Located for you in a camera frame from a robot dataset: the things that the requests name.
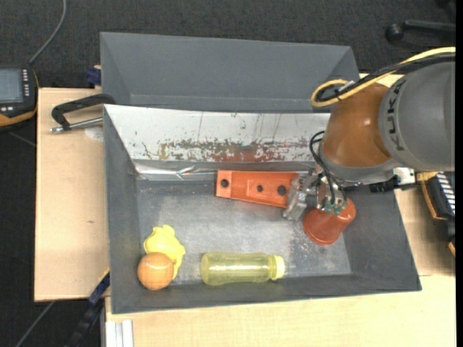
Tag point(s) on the yellow toy duck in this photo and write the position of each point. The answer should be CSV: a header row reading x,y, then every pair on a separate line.
x,y
164,240

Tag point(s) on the yellow clear plastic bottle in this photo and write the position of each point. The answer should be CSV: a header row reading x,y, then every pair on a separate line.
x,y
235,269

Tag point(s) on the pale wood flat board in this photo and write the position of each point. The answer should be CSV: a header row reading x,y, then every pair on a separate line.
x,y
68,201

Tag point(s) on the grey metal bin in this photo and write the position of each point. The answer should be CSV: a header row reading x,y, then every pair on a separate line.
x,y
235,222

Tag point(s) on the orange ball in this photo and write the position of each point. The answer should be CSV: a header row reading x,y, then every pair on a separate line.
x,y
155,271

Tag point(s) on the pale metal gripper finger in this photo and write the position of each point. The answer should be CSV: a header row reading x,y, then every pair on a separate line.
x,y
297,204
294,186

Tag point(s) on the red-brown flat block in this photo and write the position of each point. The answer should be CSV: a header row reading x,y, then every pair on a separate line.
x,y
246,188

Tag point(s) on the red plastic cup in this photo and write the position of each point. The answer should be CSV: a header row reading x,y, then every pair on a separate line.
x,y
325,226

